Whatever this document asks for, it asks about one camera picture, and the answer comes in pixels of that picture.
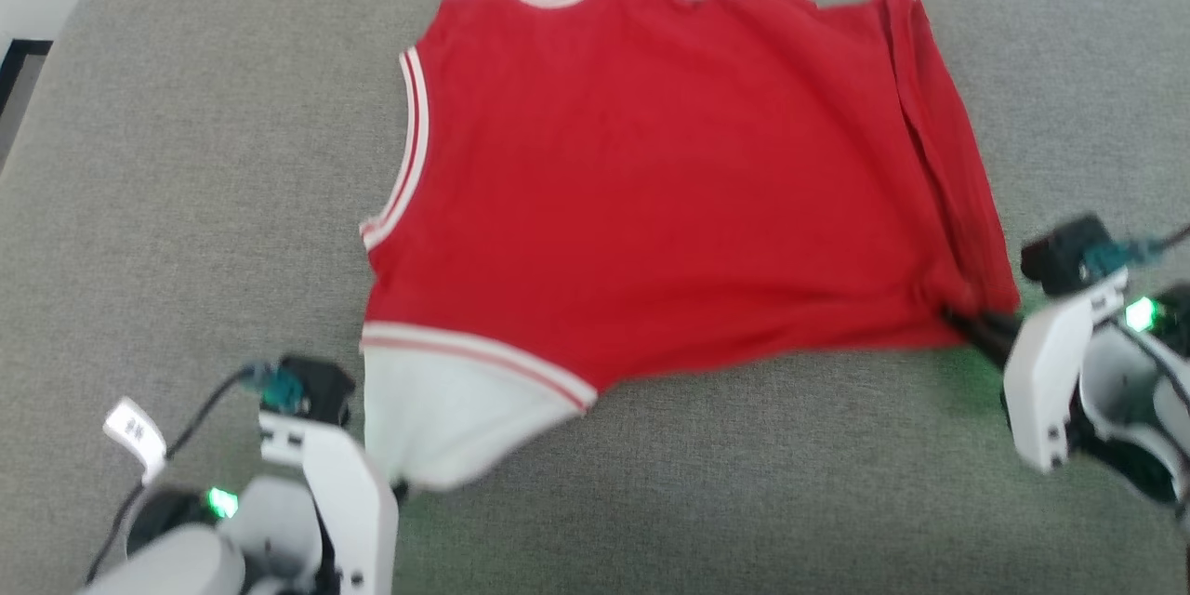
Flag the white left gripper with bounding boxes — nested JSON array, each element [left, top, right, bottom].
[[258, 412, 400, 595]]

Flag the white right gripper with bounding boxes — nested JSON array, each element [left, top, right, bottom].
[[943, 271, 1131, 474]]

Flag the red basketball jersey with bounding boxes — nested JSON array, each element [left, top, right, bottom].
[[358, 0, 1022, 494]]

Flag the grey fabric sofa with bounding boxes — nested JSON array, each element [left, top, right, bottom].
[[0, 0, 1190, 595]]

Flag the black baseboard strip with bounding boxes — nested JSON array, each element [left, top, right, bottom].
[[0, 38, 54, 112]]

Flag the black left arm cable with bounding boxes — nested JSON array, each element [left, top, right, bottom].
[[84, 361, 306, 588]]

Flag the white cable tag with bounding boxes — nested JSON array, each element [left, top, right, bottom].
[[102, 396, 169, 486]]

